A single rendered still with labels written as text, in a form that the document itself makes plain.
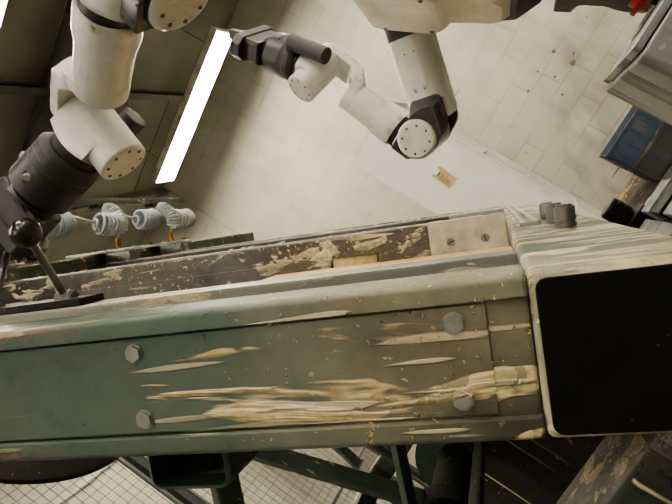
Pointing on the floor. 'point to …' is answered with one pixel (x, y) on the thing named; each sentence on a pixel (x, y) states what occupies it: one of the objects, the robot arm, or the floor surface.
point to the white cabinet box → (461, 176)
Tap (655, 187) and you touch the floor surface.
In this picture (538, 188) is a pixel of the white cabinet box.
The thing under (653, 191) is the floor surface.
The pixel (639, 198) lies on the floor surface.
